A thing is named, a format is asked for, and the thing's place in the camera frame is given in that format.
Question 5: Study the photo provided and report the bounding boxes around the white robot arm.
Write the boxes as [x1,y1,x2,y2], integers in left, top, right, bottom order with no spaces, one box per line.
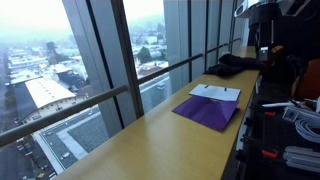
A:
[234,0,319,62]

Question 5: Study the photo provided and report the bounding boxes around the white flat board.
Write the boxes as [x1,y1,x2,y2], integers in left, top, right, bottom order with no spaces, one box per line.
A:
[189,84,241,101]

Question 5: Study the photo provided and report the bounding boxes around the black cloth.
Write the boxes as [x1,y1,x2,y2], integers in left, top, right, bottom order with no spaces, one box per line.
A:
[205,54,262,77]

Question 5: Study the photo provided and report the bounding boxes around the black perforated breadboard table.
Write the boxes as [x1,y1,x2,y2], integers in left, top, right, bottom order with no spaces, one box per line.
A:
[236,83,320,180]

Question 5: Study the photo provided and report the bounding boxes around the orange chair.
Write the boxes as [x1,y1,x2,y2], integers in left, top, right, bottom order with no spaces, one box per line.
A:
[292,59,320,100]

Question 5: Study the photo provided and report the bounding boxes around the grey window handrail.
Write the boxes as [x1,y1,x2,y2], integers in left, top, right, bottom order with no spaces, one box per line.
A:
[0,38,239,147]

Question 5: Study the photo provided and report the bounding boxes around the aluminium extrusion bar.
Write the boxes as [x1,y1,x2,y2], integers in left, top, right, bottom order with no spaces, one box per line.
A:
[283,146,320,173]

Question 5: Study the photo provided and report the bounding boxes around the red clamp handle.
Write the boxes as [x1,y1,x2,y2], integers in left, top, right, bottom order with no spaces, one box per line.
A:
[261,150,278,159]
[264,111,276,117]

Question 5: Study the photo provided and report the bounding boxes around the coiled white cable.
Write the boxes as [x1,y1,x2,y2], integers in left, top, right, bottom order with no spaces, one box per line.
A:
[294,118,320,144]

